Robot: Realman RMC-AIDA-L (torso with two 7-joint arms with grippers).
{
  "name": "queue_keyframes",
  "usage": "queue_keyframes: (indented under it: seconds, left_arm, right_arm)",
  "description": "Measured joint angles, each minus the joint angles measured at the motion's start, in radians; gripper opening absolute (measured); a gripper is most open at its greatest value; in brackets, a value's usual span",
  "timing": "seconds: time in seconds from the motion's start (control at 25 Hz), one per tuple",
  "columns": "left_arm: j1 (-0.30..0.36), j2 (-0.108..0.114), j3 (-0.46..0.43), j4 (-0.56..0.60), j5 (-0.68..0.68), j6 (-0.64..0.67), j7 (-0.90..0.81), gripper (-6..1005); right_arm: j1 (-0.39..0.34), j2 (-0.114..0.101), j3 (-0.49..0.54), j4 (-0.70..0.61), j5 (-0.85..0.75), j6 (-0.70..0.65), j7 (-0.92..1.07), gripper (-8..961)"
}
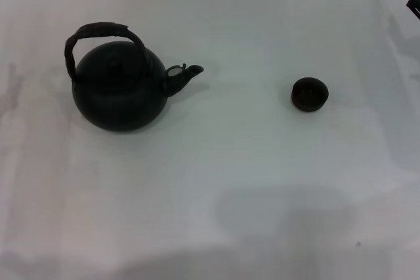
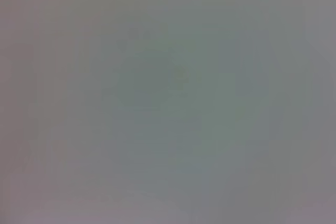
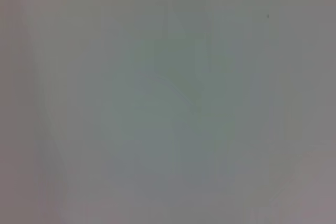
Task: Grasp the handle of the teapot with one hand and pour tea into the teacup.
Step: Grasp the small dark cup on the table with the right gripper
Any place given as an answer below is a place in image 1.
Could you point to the small dark brown teacup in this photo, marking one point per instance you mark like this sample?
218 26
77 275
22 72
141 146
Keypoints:
309 94

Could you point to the dark green round teapot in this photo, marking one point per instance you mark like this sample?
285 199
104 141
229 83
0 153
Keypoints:
118 103

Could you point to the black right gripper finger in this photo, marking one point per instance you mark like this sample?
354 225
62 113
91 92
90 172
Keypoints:
415 1

